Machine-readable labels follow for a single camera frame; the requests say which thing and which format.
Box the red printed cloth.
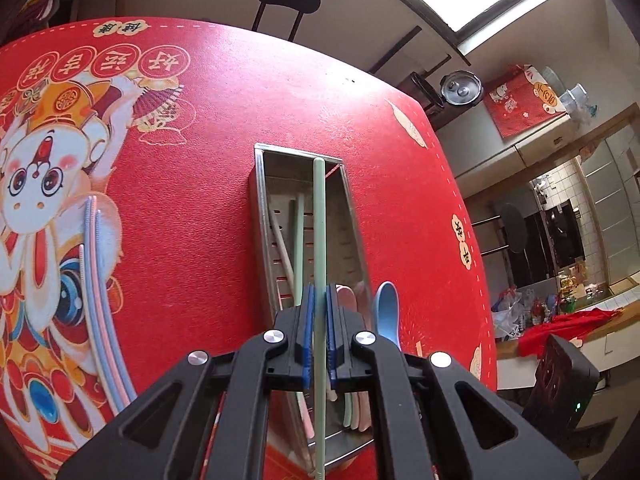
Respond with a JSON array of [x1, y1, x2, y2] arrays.
[[482, 64, 568, 140]]

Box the beige chopstick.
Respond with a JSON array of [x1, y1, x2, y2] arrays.
[[269, 207, 298, 306]]

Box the white plastic bags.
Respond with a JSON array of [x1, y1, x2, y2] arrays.
[[491, 285, 536, 343]]

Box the black oven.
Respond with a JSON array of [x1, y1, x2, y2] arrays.
[[530, 200, 586, 276]]

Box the black round stool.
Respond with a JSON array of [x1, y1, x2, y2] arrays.
[[492, 202, 533, 286]]

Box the pink spoon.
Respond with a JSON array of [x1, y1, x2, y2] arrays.
[[334, 284, 373, 433]]

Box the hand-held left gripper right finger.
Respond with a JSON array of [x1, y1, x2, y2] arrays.
[[325, 284, 581, 480]]

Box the plain red cloth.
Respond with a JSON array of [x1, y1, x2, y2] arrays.
[[517, 308, 626, 356]]

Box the stainless steel utensil tray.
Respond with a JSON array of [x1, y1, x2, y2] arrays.
[[248, 142, 376, 468]]

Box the silver pressure cooker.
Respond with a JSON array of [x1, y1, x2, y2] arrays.
[[440, 70, 483, 107]]

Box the green chopstick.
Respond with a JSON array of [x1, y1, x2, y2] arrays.
[[311, 156, 328, 478], [292, 194, 313, 446]]

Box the pink chopstick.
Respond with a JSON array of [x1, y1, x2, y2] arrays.
[[86, 196, 128, 403], [95, 212, 132, 401]]

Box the clear plastic containers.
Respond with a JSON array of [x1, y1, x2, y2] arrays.
[[540, 67, 598, 123]]

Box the mint green spoon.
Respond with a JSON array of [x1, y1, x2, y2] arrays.
[[342, 390, 359, 431]]

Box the blue spoon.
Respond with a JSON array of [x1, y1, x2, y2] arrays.
[[372, 281, 402, 351]]

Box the dark wooden chair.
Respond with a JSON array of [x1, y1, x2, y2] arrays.
[[370, 25, 451, 116]]

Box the red printed table mat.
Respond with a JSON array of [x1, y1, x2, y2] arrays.
[[0, 17, 498, 480]]

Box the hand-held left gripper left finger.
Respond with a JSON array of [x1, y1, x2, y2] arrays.
[[57, 285, 317, 480]]

